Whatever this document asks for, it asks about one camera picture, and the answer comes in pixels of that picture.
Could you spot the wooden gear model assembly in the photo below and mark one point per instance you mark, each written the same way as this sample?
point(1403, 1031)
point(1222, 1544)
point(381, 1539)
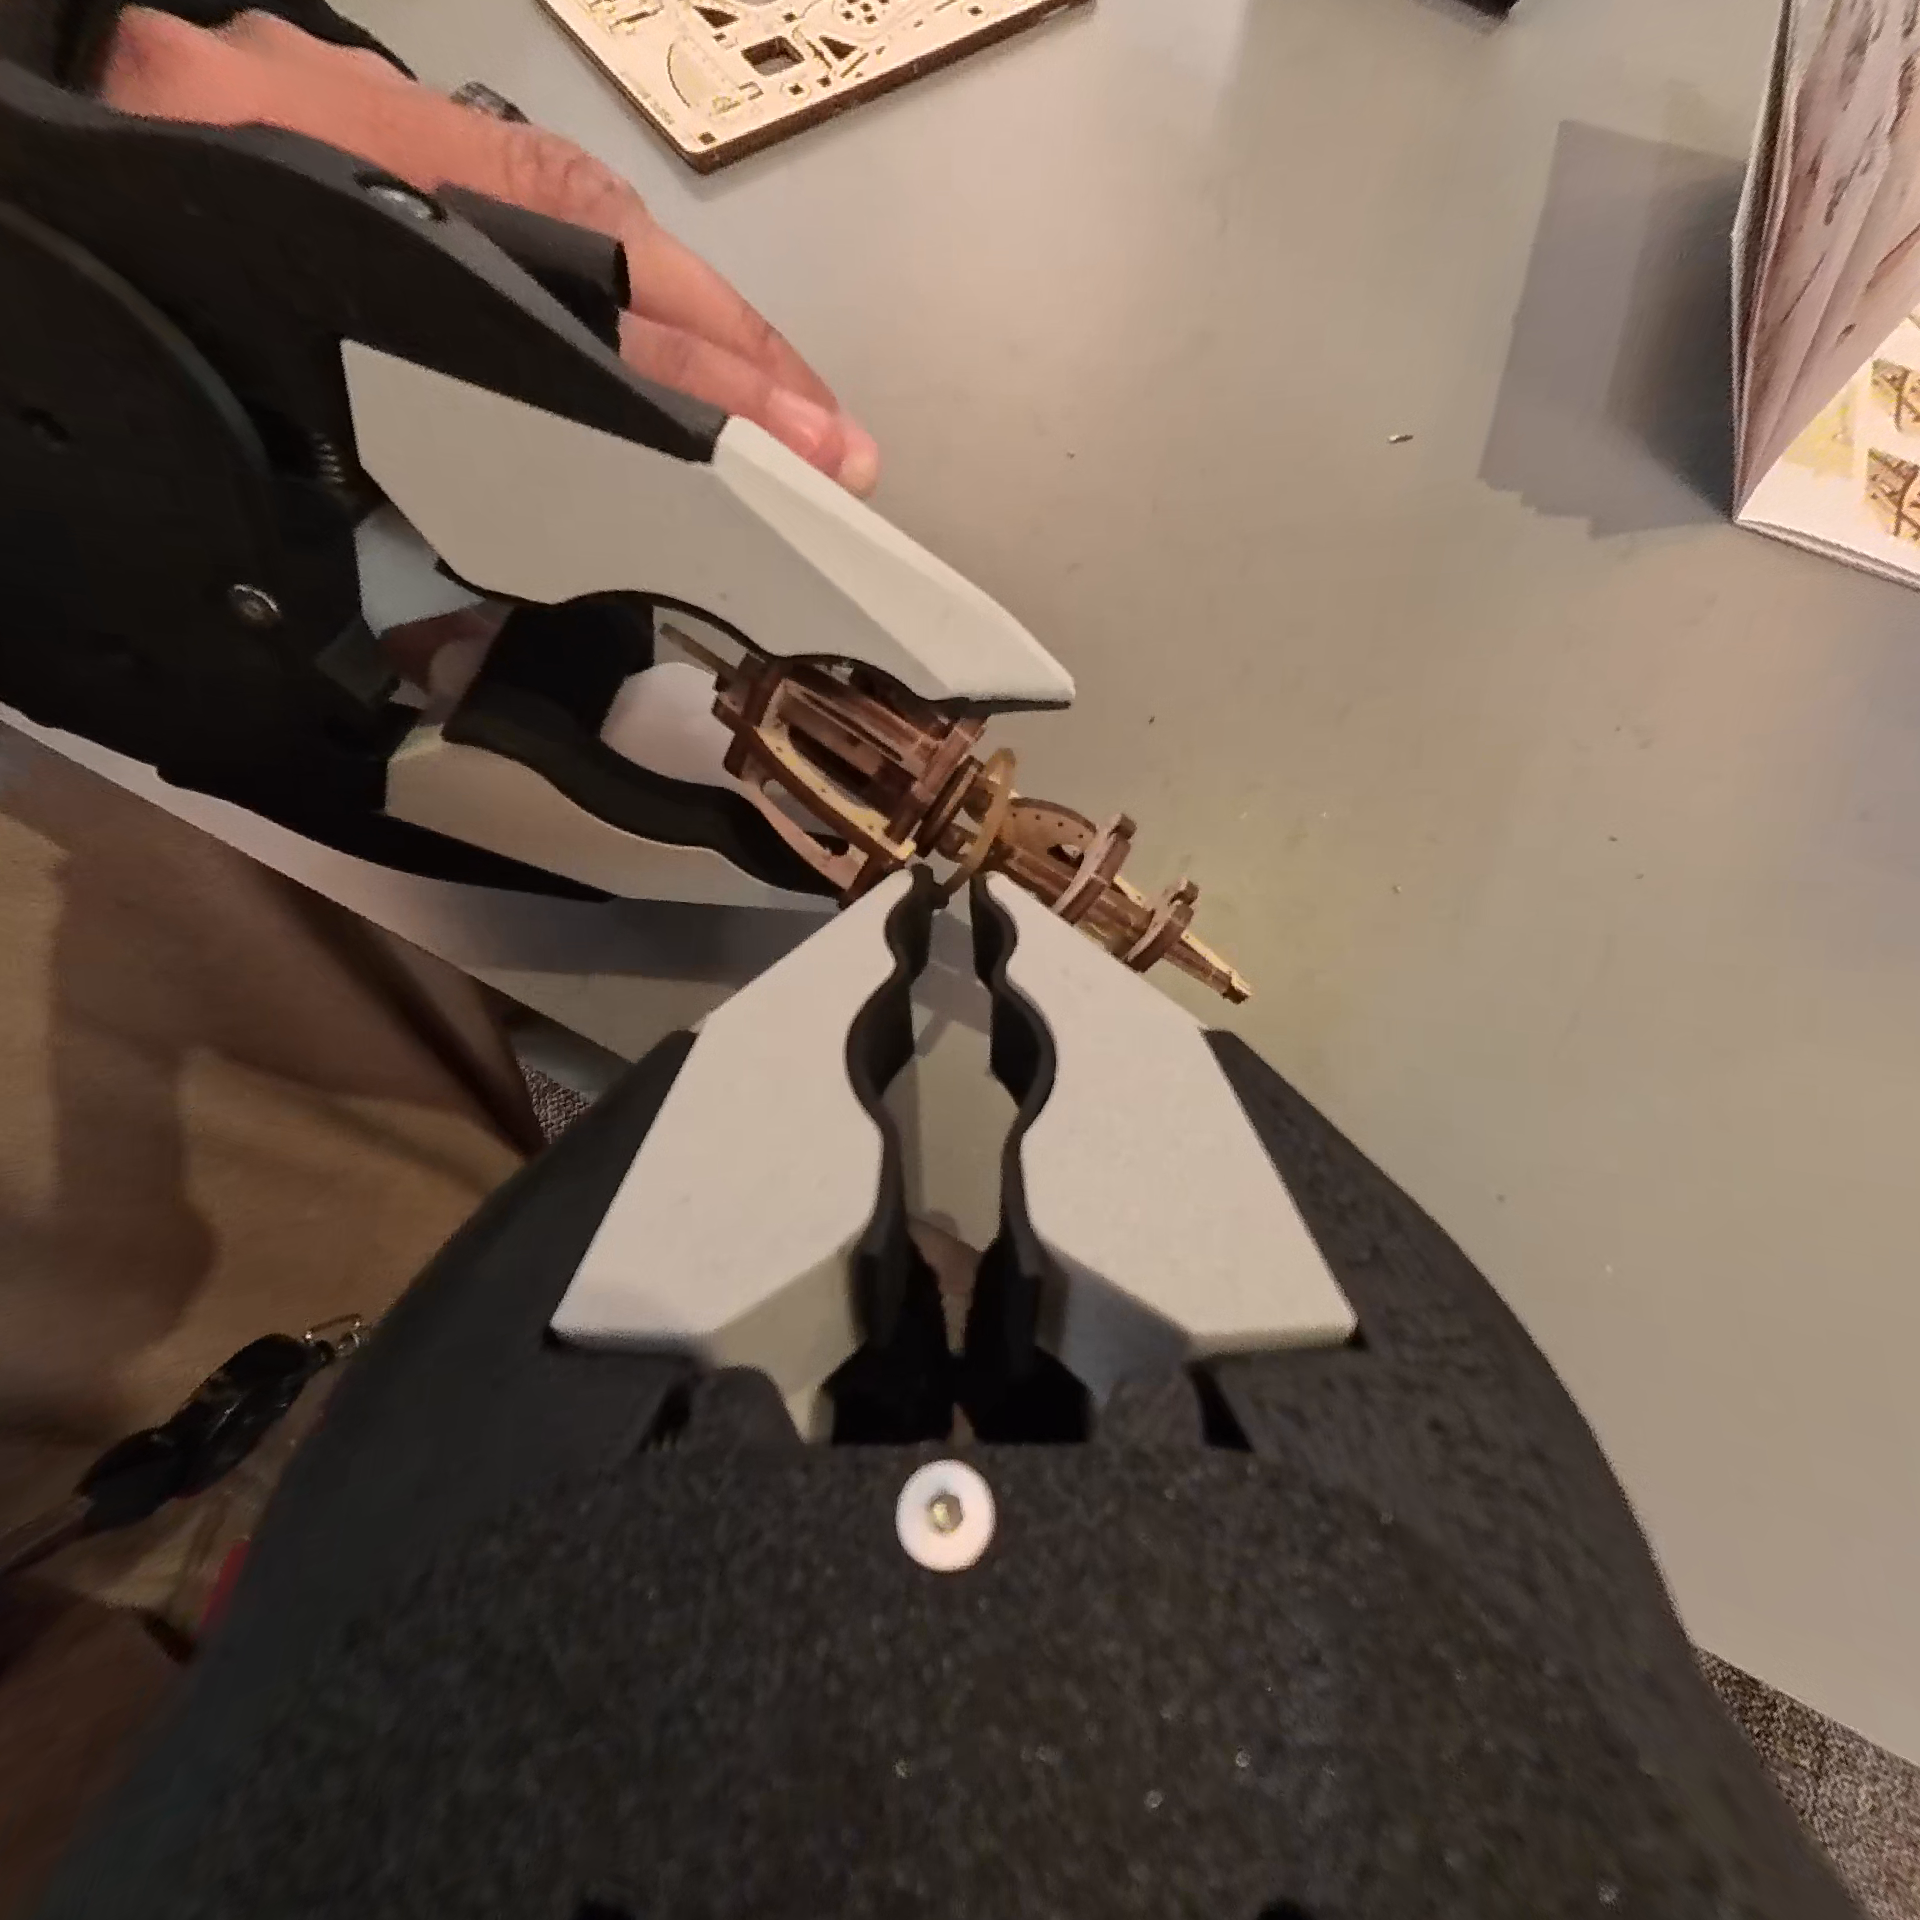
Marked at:
point(1034, 833)

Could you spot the person's left hand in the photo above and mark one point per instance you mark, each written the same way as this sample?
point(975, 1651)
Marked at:
point(525, 165)

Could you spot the laser-cut wooden parts sheet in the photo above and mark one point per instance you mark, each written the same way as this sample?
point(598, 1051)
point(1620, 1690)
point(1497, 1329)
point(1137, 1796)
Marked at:
point(720, 128)

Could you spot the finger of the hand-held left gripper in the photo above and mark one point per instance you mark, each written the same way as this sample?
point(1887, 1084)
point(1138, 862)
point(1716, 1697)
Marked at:
point(751, 541)
point(511, 818)

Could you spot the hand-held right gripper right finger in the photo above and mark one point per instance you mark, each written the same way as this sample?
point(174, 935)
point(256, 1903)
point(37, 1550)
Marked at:
point(1184, 1201)

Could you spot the black key fob clip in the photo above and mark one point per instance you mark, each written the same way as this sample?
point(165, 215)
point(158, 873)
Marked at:
point(194, 1425)

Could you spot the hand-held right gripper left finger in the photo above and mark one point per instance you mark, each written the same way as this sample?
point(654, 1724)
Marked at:
point(720, 1201)

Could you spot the white instruction booklet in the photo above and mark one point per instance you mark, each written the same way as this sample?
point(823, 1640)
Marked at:
point(1831, 300)

